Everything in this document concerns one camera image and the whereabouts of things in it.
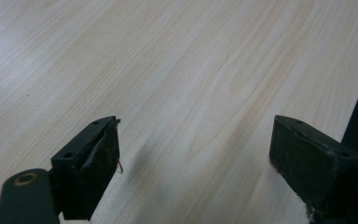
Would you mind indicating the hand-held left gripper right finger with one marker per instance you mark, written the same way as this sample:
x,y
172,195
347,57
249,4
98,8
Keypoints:
x,y
310,165

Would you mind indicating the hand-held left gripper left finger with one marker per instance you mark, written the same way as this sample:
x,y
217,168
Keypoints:
x,y
87,168

